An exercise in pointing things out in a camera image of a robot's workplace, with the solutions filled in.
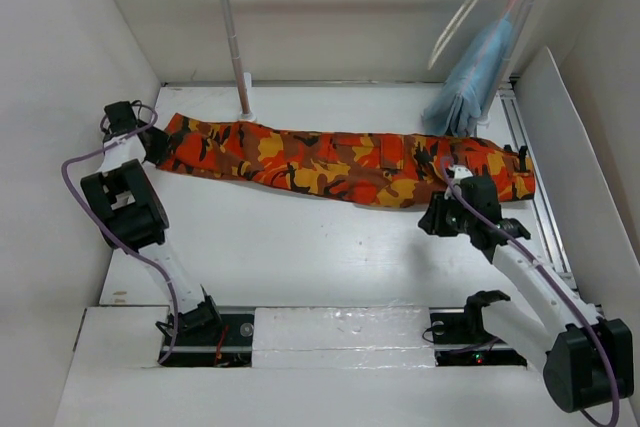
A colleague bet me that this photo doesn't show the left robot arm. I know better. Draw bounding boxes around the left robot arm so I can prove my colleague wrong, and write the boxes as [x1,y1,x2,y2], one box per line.
[80,101,223,344]

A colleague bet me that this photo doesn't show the red wire hanger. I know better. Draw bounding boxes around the red wire hanger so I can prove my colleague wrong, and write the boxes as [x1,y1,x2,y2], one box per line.
[464,0,520,102]

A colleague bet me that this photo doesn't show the orange camouflage trousers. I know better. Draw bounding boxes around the orange camouflage trousers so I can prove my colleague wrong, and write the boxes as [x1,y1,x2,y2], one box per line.
[158,114,536,209]

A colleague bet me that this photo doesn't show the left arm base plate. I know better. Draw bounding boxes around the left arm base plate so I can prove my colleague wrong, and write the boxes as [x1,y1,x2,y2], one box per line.
[156,307,255,368]

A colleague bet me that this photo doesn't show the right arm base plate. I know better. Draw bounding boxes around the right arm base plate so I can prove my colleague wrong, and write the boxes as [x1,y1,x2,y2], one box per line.
[422,308,527,367]

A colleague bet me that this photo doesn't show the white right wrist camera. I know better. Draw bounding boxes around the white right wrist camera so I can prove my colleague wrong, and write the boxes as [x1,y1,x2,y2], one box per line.
[446,165,473,184]

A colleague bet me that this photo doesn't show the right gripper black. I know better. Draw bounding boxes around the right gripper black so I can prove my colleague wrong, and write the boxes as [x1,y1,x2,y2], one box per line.
[416,190,476,236]

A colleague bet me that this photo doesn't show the light blue hanging garment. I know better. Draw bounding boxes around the light blue hanging garment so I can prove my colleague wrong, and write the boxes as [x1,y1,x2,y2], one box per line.
[422,14,513,137]

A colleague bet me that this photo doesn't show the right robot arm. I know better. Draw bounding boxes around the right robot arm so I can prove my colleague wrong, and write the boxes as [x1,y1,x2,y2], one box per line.
[418,165,635,426]

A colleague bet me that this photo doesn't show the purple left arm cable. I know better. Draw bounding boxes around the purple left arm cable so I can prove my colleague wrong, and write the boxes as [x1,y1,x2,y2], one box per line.
[60,100,180,366]

